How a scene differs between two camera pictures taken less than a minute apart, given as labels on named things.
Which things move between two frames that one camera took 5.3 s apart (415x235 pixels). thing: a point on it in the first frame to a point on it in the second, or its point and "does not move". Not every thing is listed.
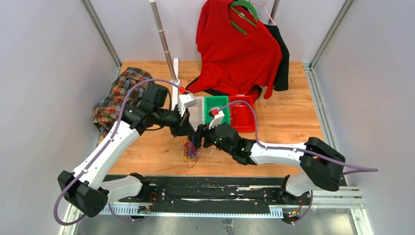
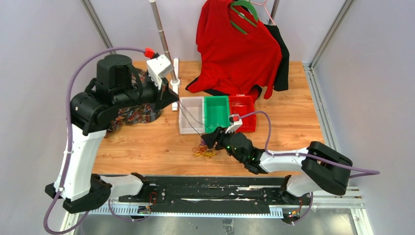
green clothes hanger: x=252 y=9 does not move
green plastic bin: x=218 y=101 does not move
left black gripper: x=183 y=127 to x=165 y=97
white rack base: x=174 y=98 does not move
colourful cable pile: x=191 y=153 to x=203 y=150
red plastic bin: x=242 y=113 does not move
